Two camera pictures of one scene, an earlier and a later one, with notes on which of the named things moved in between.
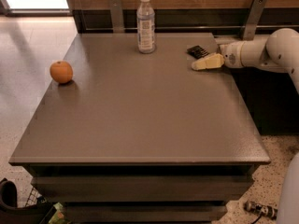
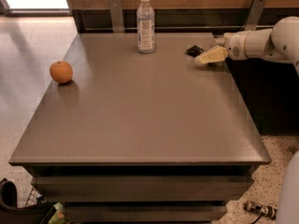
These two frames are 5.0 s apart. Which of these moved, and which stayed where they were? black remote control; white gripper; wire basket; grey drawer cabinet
Moved: white gripper
Stayed: black remote control; wire basket; grey drawer cabinet
